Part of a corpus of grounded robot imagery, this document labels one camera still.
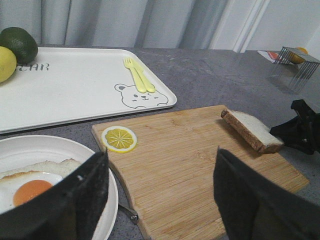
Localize fried egg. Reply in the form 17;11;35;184
0;171;63;213

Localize white bear tray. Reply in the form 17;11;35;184
0;47;177;134

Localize green lime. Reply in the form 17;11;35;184
0;27;38;64

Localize yellow plastic knife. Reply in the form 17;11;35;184
130;58;156;93

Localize yellow plastic fork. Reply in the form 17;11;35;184
123;57;147;93

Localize red white packet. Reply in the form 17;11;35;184
257;50;279;64

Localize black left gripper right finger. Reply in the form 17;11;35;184
213;148;320;240

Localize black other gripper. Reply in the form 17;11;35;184
269;99;320;155

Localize metal wire rack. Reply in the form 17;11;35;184
271;46;320;93

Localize lemon slice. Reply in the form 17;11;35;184
101;125;138;153

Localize yellow lemon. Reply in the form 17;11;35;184
0;46;17;83

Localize wooden cutting board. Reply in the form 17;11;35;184
92;105;309;240

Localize white round plate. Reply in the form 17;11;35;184
0;135;119;240

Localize grey curtain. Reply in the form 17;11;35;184
0;0;250;49

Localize metal board handle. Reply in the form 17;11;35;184
118;203;140;225

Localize bread slice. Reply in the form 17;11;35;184
220;108;284;154
0;158;82;179

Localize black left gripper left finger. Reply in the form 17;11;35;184
0;152;109;240

